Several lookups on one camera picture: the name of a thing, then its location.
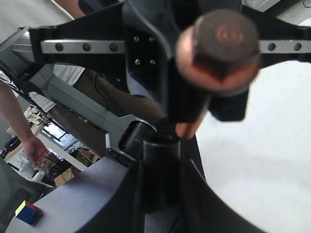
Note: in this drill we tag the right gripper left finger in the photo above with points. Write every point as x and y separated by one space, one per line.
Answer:
121 208

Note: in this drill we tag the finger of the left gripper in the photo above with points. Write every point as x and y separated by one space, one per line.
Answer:
150 72
230 106

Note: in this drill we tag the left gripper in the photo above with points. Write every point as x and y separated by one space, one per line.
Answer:
80 31

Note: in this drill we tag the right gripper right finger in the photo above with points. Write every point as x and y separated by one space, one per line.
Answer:
206 213

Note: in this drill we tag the black cylindrical sleeve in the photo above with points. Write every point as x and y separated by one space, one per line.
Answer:
160 170

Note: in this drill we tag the copper hex flange bolt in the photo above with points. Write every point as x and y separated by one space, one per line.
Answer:
218 48

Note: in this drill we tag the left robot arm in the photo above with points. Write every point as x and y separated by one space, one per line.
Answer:
73 97

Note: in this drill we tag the colourful puzzle cube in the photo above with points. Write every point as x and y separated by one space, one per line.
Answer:
28 213

